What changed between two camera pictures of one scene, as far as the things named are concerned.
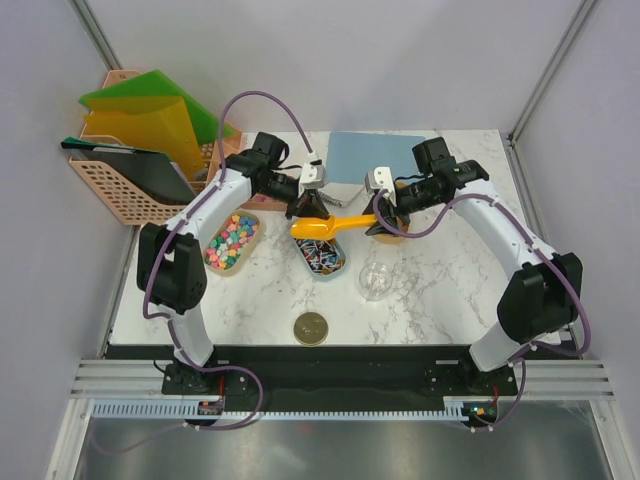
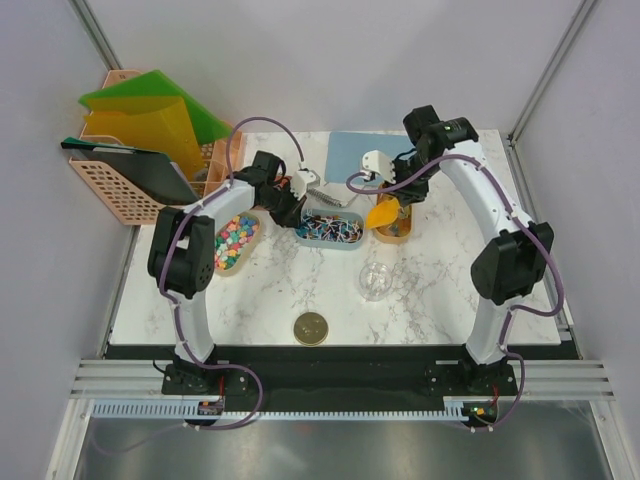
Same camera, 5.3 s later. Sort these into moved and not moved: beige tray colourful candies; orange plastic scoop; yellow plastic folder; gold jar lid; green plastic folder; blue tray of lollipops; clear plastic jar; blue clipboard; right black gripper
Moved: blue tray of lollipops; right black gripper; orange plastic scoop
Not moved: yellow plastic folder; blue clipboard; gold jar lid; beige tray colourful candies; green plastic folder; clear plastic jar
